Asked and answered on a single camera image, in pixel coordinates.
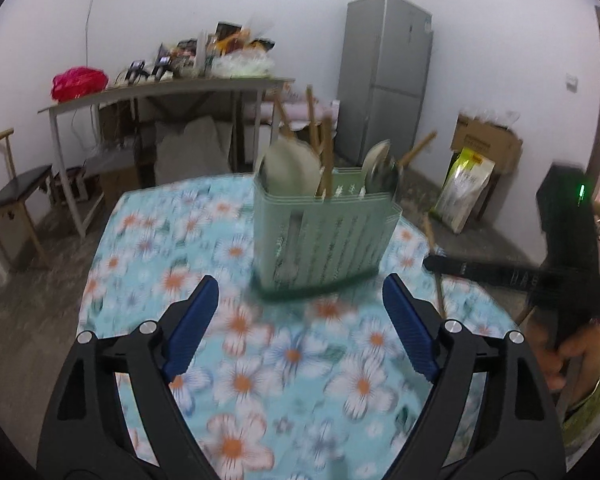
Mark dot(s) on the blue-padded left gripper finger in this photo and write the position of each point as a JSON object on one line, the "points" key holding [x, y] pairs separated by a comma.
{"points": [[84, 433]]}

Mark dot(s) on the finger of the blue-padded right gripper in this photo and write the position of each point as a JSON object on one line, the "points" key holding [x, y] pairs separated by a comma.
{"points": [[517, 434]]}

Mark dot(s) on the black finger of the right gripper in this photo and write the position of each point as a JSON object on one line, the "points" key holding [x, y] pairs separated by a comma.
{"points": [[495, 274]]}

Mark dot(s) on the metal spoon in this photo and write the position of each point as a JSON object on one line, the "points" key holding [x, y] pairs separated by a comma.
{"points": [[380, 172]]}

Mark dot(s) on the single wooden chopstick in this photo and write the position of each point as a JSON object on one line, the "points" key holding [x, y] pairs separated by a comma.
{"points": [[282, 119]]}

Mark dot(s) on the green fuzzy sleeve forearm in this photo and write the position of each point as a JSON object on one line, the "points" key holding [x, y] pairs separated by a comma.
{"points": [[582, 424]]}

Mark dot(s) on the person's right hand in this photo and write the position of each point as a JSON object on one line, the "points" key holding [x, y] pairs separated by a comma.
{"points": [[583, 346]]}

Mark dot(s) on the yellow green rice bag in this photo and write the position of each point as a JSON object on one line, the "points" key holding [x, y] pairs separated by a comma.
{"points": [[468, 177]]}

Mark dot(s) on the floral blue tablecloth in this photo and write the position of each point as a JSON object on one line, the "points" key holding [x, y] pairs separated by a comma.
{"points": [[308, 389]]}

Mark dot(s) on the green plastic utensil holder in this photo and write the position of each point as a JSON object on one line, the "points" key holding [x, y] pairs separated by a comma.
{"points": [[307, 246]]}

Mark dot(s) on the wooden chair black seat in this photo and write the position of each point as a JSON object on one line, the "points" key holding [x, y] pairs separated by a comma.
{"points": [[15, 193]]}

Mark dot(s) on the cardboard box under desk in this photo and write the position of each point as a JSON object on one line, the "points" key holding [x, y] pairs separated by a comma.
{"points": [[115, 182]]}

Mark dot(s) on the grey refrigerator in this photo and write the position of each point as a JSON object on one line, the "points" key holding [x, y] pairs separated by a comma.
{"points": [[383, 76]]}

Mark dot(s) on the grey cushion under desk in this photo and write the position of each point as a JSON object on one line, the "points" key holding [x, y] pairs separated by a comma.
{"points": [[199, 148]]}

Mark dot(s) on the red plastic bag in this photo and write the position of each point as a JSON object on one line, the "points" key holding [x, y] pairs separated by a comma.
{"points": [[78, 82]]}

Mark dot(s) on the cardboard box by wall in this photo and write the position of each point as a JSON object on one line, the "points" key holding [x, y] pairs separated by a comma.
{"points": [[496, 143]]}

